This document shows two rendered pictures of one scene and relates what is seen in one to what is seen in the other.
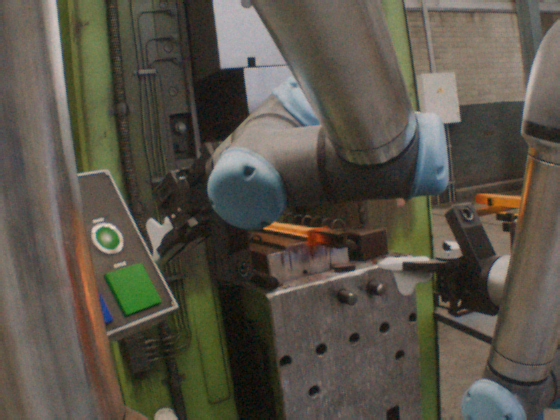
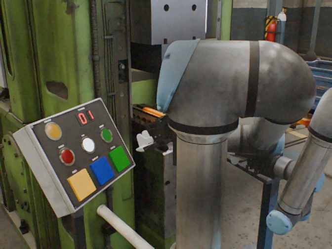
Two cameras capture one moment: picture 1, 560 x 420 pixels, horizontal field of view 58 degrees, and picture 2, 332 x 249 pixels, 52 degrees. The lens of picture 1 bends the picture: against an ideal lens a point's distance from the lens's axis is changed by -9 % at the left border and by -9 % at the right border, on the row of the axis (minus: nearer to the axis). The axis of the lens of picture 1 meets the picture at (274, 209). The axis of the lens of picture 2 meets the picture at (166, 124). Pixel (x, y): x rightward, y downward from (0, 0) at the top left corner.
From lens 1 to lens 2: 50 cm
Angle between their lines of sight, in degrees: 17
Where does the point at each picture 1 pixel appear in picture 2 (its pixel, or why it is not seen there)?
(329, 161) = (244, 143)
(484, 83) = not seen: outside the picture
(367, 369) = not seen: hidden behind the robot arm
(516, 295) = (294, 184)
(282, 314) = (168, 162)
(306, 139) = (236, 133)
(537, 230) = (307, 165)
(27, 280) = (219, 217)
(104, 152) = (85, 79)
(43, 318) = (220, 225)
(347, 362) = not seen: hidden behind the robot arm
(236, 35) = (160, 26)
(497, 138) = (243, 31)
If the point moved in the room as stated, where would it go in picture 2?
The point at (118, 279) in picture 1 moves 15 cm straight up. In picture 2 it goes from (114, 155) to (111, 113)
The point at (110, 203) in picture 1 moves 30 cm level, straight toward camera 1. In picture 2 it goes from (104, 116) to (140, 145)
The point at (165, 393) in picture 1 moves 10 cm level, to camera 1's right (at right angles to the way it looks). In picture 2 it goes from (103, 197) to (125, 194)
